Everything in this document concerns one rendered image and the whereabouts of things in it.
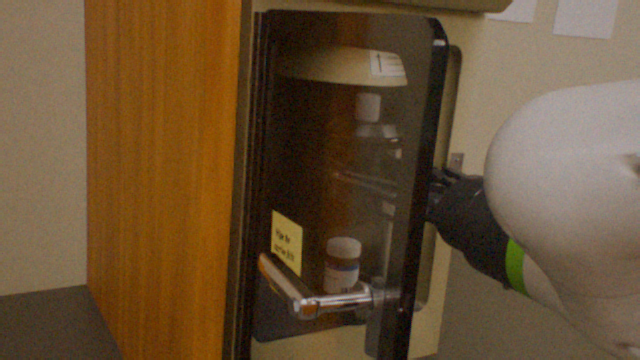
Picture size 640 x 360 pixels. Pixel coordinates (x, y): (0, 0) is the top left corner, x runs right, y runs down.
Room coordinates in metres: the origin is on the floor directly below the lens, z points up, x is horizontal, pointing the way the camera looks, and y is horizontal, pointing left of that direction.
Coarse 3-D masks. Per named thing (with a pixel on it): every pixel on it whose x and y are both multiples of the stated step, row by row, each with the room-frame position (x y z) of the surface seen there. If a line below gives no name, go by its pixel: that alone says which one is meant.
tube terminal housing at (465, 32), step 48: (288, 0) 0.66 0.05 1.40; (336, 0) 0.69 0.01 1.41; (240, 48) 0.66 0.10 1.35; (480, 48) 0.81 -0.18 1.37; (240, 96) 0.65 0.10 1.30; (240, 144) 0.65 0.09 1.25; (240, 192) 0.64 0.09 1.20; (240, 240) 0.64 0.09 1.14; (432, 240) 0.83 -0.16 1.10; (432, 288) 0.80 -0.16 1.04; (432, 336) 0.80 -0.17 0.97
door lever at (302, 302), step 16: (272, 256) 0.44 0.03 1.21; (272, 272) 0.41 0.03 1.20; (288, 272) 0.41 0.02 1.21; (288, 288) 0.39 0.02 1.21; (304, 288) 0.38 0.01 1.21; (352, 288) 0.40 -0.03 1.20; (368, 288) 0.39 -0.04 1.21; (288, 304) 0.38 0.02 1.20; (304, 304) 0.37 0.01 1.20; (320, 304) 0.37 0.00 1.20; (336, 304) 0.38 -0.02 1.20; (352, 304) 0.38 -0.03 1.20; (368, 304) 0.38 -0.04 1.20
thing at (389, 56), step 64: (320, 64) 0.49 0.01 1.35; (384, 64) 0.40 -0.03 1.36; (320, 128) 0.48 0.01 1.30; (384, 128) 0.39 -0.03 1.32; (320, 192) 0.47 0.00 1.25; (384, 192) 0.38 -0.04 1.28; (256, 256) 0.60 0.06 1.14; (320, 256) 0.46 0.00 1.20; (384, 256) 0.37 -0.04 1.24; (256, 320) 0.59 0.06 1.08; (320, 320) 0.45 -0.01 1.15; (384, 320) 0.36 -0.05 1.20
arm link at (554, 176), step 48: (576, 96) 0.36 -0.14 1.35; (624, 96) 0.34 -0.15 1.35; (528, 144) 0.35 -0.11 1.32; (576, 144) 0.33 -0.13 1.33; (624, 144) 0.32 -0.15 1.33; (528, 192) 0.34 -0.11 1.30; (576, 192) 0.32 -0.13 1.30; (624, 192) 0.31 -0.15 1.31; (528, 240) 0.35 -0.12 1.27; (576, 240) 0.33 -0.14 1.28; (624, 240) 0.32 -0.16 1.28; (576, 288) 0.37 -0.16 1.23; (624, 288) 0.35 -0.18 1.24
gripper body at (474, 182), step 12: (468, 180) 0.56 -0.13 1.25; (480, 180) 0.56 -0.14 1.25; (444, 192) 0.60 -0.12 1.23; (456, 192) 0.55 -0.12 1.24; (468, 192) 0.54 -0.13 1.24; (432, 204) 0.57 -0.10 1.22; (444, 204) 0.55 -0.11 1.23; (456, 204) 0.54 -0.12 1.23; (468, 204) 0.53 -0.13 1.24; (432, 216) 0.56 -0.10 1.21; (444, 216) 0.55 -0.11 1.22; (456, 216) 0.54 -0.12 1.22; (444, 228) 0.55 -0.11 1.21; (456, 228) 0.54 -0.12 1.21; (444, 240) 0.56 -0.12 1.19; (456, 240) 0.54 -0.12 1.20
